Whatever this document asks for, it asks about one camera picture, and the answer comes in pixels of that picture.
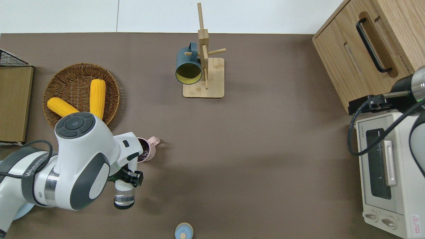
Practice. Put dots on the pink mug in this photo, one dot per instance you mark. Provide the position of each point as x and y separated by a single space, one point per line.
149 151

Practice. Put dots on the dark blue mug yellow inside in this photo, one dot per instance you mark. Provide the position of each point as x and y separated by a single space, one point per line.
187 71

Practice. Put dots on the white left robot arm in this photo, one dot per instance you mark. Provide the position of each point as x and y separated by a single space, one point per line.
79 162

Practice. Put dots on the light blue plate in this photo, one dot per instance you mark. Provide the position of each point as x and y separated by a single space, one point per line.
26 210

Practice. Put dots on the brown wicker basket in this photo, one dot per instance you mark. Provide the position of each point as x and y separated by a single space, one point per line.
76 76

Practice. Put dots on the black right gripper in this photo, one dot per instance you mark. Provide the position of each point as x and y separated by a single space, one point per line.
403 104

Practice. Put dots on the yellow corn cob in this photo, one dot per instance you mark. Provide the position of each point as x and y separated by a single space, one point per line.
59 107
97 96

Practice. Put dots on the light wooden cabinet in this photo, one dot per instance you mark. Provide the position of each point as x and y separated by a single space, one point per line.
375 33

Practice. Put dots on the white toaster oven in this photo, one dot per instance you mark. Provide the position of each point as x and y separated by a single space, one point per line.
398 199

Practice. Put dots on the small blue bell wooden base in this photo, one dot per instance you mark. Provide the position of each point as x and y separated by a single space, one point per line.
183 231

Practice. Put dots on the brown table mat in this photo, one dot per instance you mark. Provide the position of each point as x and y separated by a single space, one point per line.
249 149

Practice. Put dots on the wooden mug rack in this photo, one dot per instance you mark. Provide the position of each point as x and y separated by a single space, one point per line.
209 91

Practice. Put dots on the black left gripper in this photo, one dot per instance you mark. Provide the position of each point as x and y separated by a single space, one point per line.
123 174

